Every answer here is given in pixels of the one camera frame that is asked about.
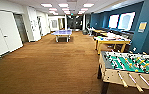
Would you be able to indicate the white work table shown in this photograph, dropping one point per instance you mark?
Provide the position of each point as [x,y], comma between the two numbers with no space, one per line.
[111,40]

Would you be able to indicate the blue ping pong table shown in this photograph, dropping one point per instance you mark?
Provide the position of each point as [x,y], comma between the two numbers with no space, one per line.
[61,32]

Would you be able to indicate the white double door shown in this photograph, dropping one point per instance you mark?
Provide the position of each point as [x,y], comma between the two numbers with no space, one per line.
[6,31]

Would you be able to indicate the green foosball table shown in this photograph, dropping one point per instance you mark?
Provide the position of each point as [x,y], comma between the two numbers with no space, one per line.
[130,66]

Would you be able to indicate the rectangular ceiling light panel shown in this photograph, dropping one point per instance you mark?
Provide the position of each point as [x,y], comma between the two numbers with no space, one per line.
[63,5]
[65,9]
[52,9]
[88,5]
[83,9]
[46,5]

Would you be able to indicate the grey elevator door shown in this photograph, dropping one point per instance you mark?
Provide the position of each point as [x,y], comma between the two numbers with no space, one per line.
[21,28]

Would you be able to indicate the bright wall window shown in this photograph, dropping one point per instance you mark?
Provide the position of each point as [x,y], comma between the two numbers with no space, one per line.
[113,21]
[126,20]

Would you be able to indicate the yellow wall sign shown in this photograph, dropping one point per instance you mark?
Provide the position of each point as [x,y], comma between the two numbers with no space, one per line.
[142,26]

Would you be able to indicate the grey framed wall panel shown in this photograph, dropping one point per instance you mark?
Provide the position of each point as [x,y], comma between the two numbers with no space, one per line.
[54,24]

